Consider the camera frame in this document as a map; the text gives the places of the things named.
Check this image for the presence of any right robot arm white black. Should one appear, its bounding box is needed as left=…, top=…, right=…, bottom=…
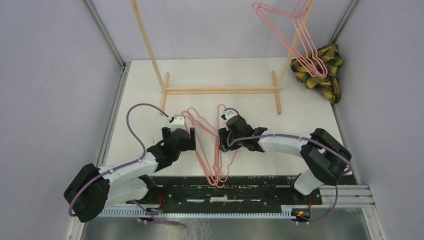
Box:
left=218, top=112, right=352, bottom=204

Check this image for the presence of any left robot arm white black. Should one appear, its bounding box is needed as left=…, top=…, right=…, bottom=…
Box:
left=63, top=127, right=196, bottom=223

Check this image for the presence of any wooden clothes rack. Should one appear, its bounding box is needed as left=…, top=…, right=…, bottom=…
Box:
left=130, top=0, right=315, bottom=115

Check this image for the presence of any yellow plaid shirt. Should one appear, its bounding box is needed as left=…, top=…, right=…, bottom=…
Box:
left=290, top=43, right=344, bottom=104

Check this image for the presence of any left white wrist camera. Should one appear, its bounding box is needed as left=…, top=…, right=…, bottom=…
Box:
left=169, top=114, right=186, bottom=129

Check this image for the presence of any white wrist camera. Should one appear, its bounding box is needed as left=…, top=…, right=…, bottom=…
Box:
left=220, top=107, right=239, bottom=121
left=169, top=114, right=186, bottom=129

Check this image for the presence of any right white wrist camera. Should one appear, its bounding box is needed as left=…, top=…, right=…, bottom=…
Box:
left=220, top=107, right=239, bottom=121

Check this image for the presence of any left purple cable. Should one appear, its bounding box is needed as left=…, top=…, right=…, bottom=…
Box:
left=67, top=103, right=173, bottom=218

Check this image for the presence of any purple cable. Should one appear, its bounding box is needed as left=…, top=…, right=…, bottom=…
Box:
left=67, top=103, right=173, bottom=218
left=222, top=107, right=354, bottom=175

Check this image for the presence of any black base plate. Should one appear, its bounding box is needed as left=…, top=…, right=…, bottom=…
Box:
left=125, top=174, right=323, bottom=215

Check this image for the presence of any white slotted cable duct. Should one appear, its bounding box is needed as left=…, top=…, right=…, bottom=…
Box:
left=97, top=206, right=295, bottom=220

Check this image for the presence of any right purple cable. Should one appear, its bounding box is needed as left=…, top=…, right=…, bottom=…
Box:
left=222, top=107, right=354, bottom=175

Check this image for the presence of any aluminium frame rail left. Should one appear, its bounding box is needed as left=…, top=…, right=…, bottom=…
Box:
left=64, top=0, right=132, bottom=240

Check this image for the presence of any aluminium frame rail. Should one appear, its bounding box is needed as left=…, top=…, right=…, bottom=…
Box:
left=64, top=0, right=132, bottom=240
left=326, top=0, right=388, bottom=240

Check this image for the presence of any aluminium frame rail right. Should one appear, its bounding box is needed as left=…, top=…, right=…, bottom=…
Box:
left=326, top=0, right=388, bottom=240

